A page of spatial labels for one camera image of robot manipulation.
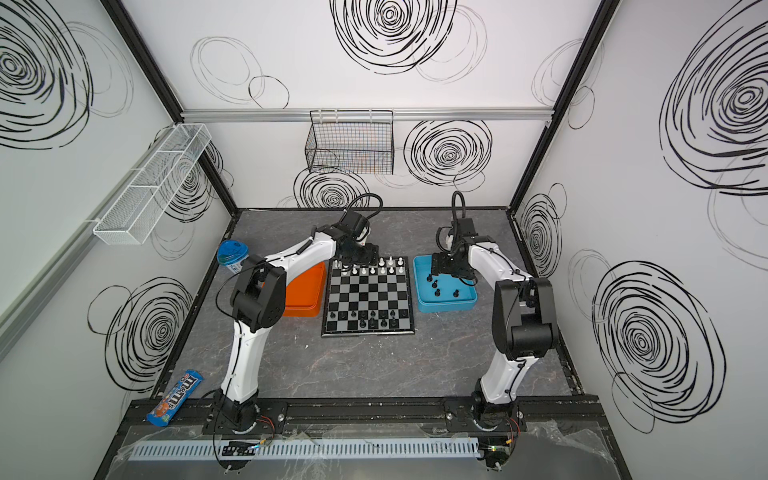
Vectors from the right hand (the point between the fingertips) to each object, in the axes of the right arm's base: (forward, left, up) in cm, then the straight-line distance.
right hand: (442, 268), depth 94 cm
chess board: (-8, +23, -6) cm, 25 cm away
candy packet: (-40, +73, -6) cm, 84 cm away
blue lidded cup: (+3, +68, +3) cm, 68 cm away
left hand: (+5, +21, -1) cm, 22 cm away
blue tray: (-5, 0, -7) cm, 8 cm away
